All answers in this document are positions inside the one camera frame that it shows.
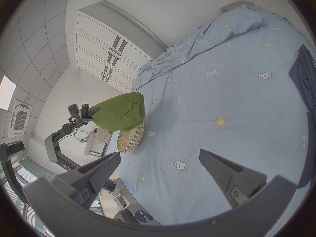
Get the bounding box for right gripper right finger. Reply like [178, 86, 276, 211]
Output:
[199, 148, 268, 210]

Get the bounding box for ceiling light panel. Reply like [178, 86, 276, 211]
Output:
[0, 75, 17, 110]

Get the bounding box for white wardrobe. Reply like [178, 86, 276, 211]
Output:
[75, 3, 167, 94]

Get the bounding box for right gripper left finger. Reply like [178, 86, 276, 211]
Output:
[51, 152, 121, 209]

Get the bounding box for green shorts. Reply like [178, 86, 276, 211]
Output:
[88, 92, 146, 133]

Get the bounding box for small white table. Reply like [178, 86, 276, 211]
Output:
[83, 128, 112, 157]

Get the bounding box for bed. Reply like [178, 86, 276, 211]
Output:
[106, 5, 316, 226]

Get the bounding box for dark blue printed T-shirt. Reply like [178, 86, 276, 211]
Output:
[288, 44, 316, 189]

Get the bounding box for pale blue quilt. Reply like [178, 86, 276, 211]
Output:
[133, 5, 266, 86]

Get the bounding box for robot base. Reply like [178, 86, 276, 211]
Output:
[99, 172, 162, 226]

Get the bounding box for round woven basket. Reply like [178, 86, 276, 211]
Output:
[117, 122, 145, 154]

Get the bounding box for ceiling air conditioner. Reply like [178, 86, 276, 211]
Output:
[8, 99, 34, 136]

